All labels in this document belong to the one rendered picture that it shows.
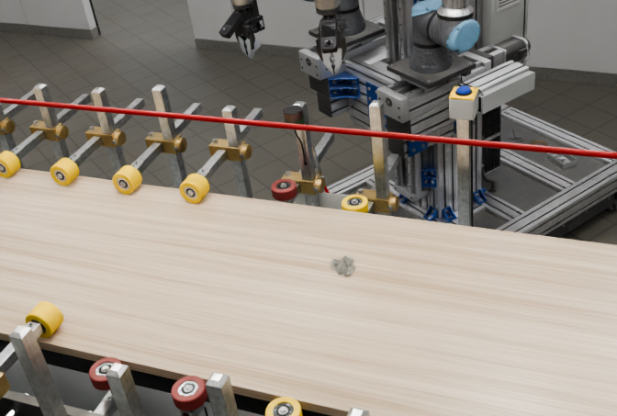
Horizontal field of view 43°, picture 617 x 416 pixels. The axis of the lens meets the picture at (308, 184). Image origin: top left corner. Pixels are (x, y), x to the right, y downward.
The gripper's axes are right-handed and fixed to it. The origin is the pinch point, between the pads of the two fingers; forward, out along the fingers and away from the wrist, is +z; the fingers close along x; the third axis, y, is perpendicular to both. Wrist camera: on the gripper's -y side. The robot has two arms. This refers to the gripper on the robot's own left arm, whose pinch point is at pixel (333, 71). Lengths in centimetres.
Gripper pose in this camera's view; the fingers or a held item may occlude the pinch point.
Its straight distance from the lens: 243.6
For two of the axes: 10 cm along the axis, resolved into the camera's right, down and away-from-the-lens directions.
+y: 0.9, -5.7, 8.2
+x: -9.9, 0.4, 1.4
